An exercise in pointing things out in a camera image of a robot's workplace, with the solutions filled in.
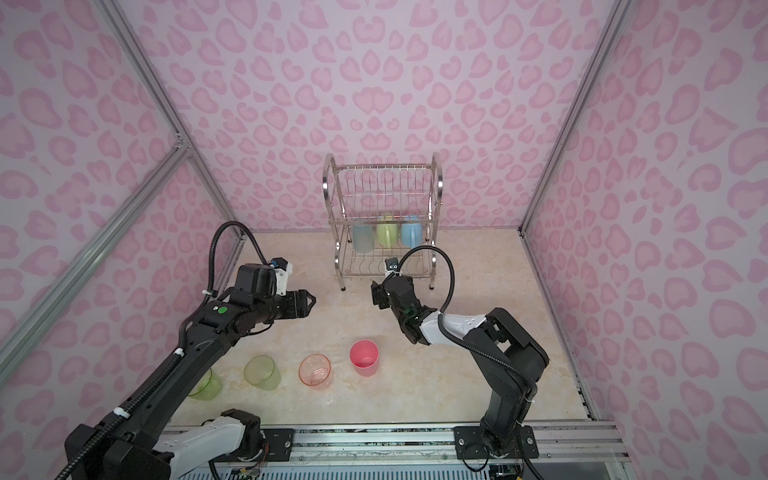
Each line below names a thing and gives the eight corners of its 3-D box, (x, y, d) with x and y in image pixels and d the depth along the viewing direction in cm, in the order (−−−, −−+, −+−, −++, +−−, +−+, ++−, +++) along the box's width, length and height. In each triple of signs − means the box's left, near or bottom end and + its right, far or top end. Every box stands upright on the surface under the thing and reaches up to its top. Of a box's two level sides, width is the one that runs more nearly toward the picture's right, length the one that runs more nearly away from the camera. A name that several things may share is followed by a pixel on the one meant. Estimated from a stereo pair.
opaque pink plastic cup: (353, 380, 86) (348, 367, 78) (355, 354, 91) (351, 339, 83) (377, 380, 86) (376, 367, 78) (378, 354, 91) (377, 339, 83)
